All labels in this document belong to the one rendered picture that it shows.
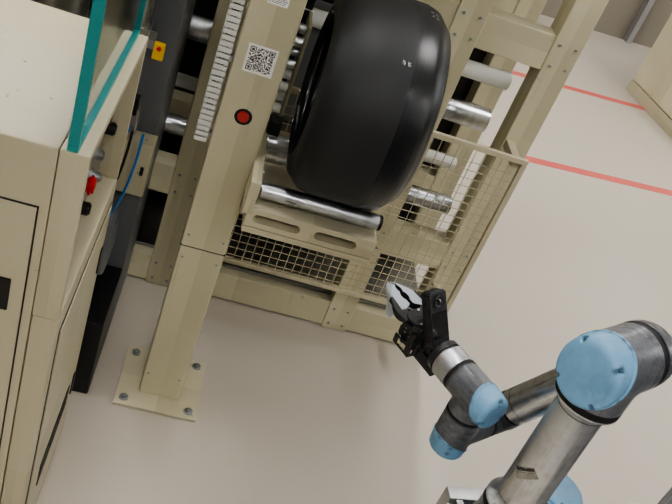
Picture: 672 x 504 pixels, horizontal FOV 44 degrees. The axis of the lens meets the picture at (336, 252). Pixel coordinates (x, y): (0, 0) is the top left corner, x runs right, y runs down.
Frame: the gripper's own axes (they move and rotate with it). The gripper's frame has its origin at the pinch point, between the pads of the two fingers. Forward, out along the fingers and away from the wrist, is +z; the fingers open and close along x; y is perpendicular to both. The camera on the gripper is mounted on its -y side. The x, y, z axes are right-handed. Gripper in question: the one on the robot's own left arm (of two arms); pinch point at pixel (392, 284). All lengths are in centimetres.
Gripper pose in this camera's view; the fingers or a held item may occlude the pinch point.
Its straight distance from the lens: 172.9
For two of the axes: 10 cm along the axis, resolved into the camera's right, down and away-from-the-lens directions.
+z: -5.1, -6.2, 6.0
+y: -2.5, 7.7, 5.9
